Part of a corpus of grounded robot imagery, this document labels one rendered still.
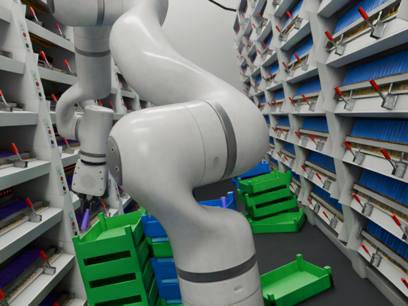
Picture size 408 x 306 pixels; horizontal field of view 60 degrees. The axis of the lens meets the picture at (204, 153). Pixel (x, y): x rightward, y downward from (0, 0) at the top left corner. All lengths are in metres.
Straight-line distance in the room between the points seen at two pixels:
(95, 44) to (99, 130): 0.26
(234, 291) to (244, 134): 0.21
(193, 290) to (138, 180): 0.18
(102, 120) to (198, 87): 0.56
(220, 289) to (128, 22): 0.44
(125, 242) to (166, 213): 0.80
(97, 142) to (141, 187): 0.65
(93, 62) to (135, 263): 0.67
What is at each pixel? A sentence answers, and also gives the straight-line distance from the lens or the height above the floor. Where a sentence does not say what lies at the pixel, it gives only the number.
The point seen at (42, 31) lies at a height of 1.31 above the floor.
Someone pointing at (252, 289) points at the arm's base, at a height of 0.54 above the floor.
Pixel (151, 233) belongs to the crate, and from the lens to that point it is 1.32.
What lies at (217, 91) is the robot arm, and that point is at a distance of 0.52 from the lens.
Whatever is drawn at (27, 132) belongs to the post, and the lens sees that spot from 1.57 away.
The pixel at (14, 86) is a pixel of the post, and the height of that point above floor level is 1.05.
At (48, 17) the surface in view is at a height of 1.52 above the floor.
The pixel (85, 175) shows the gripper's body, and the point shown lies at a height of 0.69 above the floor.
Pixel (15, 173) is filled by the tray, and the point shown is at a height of 0.73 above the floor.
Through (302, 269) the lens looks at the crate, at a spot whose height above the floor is 0.02.
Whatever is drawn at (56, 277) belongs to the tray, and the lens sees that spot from 1.46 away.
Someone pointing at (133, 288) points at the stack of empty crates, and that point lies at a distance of 1.30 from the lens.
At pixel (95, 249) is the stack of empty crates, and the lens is 1.28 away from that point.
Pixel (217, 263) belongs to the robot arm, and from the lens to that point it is 0.48.
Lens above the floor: 0.79
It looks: 6 degrees down
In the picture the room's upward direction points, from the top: 12 degrees counter-clockwise
